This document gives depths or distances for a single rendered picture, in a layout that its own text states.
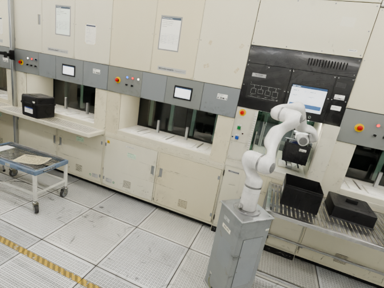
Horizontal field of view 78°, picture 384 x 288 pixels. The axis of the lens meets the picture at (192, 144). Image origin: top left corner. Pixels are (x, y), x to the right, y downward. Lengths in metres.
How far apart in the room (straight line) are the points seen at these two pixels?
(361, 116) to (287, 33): 0.92
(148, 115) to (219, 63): 1.28
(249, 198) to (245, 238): 0.27
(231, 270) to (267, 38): 1.88
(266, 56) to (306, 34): 0.35
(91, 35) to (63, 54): 0.48
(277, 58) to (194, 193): 1.57
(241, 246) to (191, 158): 1.13
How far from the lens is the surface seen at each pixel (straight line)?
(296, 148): 2.37
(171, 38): 2.59
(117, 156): 3.03
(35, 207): 2.96
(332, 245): 2.77
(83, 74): 3.20
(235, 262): 1.88
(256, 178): 1.70
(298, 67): 2.32
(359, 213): 2.19
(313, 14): 2.39
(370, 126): 2.43
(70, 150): 3.53
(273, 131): 1.71
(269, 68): 2.32
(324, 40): 2.36
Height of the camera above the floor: 1.62
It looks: 16 degrees down
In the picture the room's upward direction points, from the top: 10 degrees clockwise
